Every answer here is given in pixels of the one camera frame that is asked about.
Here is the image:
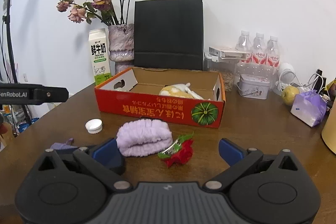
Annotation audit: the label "fluffy purple headband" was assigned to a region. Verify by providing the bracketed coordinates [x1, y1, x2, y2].
[116, 119, 173, 157]

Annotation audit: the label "purple drawstring fabric pouch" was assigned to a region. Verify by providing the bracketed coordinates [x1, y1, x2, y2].
[50, 138, 75, 150]

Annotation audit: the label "red rose hair clip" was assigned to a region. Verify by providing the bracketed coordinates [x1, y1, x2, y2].
[158, 133, 194, 168]

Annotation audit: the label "yellow white plush toy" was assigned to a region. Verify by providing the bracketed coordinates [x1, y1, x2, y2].
[159, 83, 203, 100]

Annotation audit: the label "person's left hand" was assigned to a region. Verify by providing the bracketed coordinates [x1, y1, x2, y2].
[0, 114, 8, 136]

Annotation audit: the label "white jar lid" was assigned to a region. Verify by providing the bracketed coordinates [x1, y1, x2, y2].
[85, 119, 102, 134]

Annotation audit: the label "red cardboard produce box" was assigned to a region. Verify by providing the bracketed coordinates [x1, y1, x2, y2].
[94, 67, 226, 128]

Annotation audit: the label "small floral tin box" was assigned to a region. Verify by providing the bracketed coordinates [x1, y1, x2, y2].
[237, 74, 270, 100]

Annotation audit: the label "yellow green apple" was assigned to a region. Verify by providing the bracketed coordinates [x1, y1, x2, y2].
[281, 85, 300, 106]

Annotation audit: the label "clear plastic food container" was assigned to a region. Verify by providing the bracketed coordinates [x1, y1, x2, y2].
[203, 53, 236, 92]

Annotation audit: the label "purple tissue packet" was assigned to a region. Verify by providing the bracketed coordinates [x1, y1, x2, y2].
[290, 90, 327, 127]

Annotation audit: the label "flat white orange box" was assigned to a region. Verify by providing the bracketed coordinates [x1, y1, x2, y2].
[209, 47, 249, 59]

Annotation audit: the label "yellow thermos flask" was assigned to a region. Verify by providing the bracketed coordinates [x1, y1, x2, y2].
[321, 106, 336, 155]

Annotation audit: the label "white round gadget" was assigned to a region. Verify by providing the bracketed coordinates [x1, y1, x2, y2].
[273, 63, 295, 96]

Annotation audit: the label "middle water bottle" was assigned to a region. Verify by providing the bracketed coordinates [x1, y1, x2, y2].
[252, 32, 266, 65]

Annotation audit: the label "water bottle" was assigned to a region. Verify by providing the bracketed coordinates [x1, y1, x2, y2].
[252, 32, 266, 65]
[235, 31, 251, 52]
[266, 36, 280, 68]

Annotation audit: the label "white green milk carton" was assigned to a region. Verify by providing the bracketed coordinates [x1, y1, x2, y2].
[88, 28, 112, 85]

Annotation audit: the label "right water bottle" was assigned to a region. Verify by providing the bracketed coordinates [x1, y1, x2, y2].
[266, 36, 280, 68]

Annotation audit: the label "left water bottle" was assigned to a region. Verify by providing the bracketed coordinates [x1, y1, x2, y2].
[235, 31, 251, 52]

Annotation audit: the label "purple textured vase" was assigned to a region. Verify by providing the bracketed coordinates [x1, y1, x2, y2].
[108, 23, 134, 74]

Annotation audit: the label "colourful snack packet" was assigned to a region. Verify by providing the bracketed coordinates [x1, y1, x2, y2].
[326, 78, 336, 101]

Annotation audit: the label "black light stand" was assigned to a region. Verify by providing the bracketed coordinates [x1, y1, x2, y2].
[0, 0, 31, 125]

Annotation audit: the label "black paper shopping bag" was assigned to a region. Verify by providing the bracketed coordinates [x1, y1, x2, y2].
[134, 0, 204, 71]

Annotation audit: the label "cluttered wire shelf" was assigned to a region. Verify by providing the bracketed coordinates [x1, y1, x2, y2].
[1, 105, 30, 135]

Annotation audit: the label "white charging cables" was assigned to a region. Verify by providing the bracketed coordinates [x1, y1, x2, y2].
[278, 70, 329, 94]

